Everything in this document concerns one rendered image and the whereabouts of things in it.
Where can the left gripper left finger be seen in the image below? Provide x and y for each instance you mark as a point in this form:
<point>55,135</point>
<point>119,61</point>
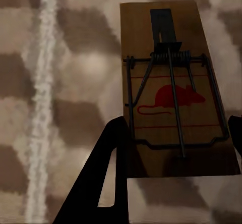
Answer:
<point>81,205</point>

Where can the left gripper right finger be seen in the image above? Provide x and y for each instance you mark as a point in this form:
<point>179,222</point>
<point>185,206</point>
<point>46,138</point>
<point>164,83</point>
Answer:
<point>235,126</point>

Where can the mousetrap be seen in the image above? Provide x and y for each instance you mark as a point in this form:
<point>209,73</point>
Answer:
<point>175,121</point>

